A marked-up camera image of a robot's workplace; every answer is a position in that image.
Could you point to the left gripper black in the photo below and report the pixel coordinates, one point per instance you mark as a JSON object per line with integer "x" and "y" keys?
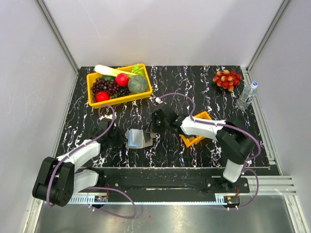
{"x": 122, "y": 140}

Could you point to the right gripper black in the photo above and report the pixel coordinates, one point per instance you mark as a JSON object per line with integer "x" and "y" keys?
{"x": 152, "y": 128}

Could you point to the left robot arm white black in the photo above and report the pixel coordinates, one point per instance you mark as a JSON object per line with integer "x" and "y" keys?
{"x": 59, "y": 178}

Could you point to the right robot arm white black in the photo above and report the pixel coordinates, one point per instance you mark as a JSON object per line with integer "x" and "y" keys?
{"x": 230, "y": 134}

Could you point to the large yellow fruit bin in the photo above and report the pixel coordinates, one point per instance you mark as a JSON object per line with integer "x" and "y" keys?
{"x": 91, "y": 78}

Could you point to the red apple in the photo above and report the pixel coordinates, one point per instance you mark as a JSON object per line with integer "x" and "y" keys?
{"x": 102, "y": 96}

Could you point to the dark grape bunch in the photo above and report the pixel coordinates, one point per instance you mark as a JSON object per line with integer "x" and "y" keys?
{"x": 124, "y": 91}

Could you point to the green melon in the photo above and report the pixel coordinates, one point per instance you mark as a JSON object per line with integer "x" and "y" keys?
{"x": 137, "y": 84}

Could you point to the purple grape bunch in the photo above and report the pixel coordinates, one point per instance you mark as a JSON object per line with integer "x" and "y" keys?
{"x": 104, "y": 84}

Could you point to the red pomegranate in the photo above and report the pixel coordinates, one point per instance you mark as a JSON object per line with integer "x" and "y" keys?
{"x": 122, "y": 79}

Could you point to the green avocado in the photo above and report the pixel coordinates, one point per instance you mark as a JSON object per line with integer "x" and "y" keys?
{"x": 108, "y": 78}

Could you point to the green lettuce leaf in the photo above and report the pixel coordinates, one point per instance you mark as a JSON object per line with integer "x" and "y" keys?
{"x": 138, "y": 69}

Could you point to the white green leek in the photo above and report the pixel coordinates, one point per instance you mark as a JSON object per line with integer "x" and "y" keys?
{"x": 104, "y": 70}

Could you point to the red lychee bunch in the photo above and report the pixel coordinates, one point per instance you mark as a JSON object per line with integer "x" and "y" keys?
{"x": 227, "y": 80}

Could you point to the clear water bottle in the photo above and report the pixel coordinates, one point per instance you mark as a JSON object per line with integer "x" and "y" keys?
{"x": 248, "y": 94}

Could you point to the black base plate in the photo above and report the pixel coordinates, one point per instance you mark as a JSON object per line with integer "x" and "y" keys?
{"x": 163, "y": 185}

